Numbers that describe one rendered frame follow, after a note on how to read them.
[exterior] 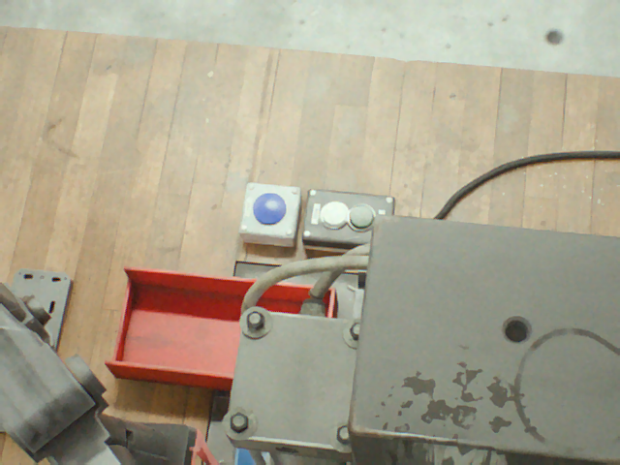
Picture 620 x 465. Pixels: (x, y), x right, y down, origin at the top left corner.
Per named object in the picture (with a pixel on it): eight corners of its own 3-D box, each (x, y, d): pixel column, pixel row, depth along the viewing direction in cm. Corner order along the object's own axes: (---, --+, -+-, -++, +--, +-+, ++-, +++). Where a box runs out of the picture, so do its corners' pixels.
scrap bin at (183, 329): (134, 282, 152) (123, 264, 147) (338, 304, 150) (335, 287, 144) (114, 378, 148) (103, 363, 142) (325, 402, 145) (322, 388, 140)
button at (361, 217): (351, 209, 152) (350, 203, 150) (375, 212, 152) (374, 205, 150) (348, 232, 151) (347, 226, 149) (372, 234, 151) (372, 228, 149)
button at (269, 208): (257, 197, 154) (255, 190, 152) (289, 200, 153) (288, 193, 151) (252, 227, 152) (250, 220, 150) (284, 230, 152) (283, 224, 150)
